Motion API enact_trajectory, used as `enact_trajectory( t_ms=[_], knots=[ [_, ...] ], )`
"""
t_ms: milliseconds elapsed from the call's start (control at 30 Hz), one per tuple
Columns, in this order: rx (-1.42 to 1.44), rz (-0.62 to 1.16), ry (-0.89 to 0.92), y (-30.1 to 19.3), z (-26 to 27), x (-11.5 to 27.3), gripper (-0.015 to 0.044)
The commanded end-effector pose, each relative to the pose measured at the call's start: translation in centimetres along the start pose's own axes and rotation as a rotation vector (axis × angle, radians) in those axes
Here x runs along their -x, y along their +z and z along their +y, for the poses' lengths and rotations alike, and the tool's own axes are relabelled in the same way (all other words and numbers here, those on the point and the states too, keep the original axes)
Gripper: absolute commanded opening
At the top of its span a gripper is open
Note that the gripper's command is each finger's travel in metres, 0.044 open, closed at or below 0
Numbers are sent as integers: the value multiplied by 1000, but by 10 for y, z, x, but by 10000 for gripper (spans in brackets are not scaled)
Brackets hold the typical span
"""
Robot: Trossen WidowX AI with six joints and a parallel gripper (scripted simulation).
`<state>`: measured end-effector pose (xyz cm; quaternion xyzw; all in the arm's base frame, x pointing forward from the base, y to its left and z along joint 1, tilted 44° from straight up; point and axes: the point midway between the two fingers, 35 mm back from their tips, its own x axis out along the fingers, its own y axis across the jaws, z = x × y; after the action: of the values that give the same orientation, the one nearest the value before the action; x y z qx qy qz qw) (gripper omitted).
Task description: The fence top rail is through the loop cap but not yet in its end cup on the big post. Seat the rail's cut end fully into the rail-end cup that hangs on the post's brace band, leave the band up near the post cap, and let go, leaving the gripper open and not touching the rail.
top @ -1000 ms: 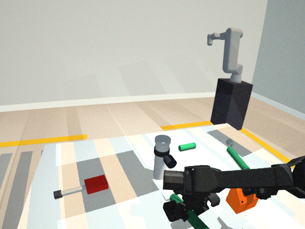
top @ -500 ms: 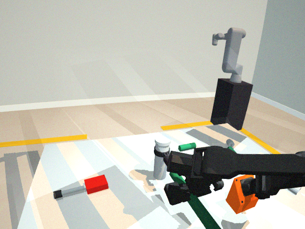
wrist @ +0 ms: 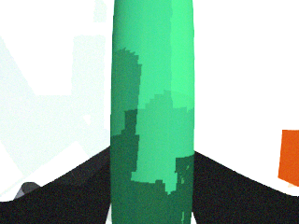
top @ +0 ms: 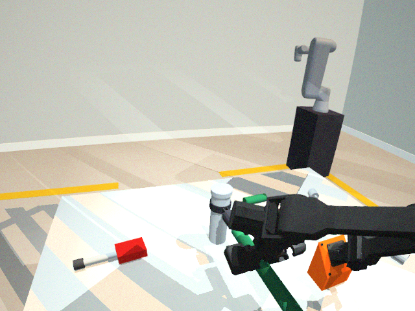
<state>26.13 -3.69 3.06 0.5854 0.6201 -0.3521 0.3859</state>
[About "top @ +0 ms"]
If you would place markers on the green cylinder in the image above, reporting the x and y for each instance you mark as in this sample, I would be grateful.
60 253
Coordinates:
267 274
255 198

